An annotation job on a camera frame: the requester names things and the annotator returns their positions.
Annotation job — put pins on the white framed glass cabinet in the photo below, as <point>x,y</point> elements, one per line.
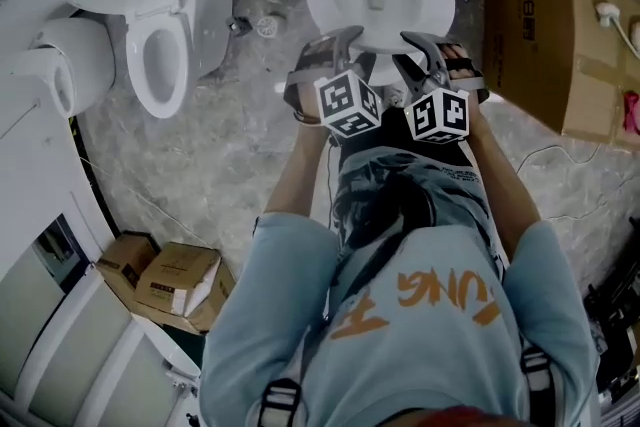
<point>60,340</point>

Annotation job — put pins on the round floor drain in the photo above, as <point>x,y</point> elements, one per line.
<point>268,26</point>

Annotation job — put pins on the red ribbon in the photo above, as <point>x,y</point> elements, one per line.
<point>632,112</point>

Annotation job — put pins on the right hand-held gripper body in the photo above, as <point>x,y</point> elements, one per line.
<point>440,117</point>

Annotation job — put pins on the white sneaker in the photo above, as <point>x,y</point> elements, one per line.
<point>396,96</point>

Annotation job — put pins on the rounded white toilet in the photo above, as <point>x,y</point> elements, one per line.
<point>90,55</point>

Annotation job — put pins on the white foam insert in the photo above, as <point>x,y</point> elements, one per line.
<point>202,290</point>

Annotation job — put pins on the dark brown cardboard box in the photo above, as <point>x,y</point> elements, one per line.
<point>122,260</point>

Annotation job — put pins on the person's right hand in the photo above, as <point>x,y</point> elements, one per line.
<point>457,50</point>

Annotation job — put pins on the dark cluttered shelf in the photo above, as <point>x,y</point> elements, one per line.
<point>615,340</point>

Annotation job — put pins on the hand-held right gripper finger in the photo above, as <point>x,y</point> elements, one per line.
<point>410,76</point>
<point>432,57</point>

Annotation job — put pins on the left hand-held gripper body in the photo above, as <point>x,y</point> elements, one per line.
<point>350,105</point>

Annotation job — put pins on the person's right forearm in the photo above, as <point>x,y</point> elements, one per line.
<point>505,185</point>

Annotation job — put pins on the person's left hand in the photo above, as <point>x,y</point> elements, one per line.
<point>309,100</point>

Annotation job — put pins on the small black valve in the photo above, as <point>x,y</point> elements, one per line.
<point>239,25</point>

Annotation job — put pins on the large cardboard box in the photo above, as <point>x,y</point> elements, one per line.
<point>545,30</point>

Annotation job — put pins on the light brown cardboard box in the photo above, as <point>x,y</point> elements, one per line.
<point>170,280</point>

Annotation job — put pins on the light blue printed t-shirt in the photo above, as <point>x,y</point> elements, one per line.
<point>425,355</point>

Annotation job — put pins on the person's left forearm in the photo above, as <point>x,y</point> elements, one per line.
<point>300,175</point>

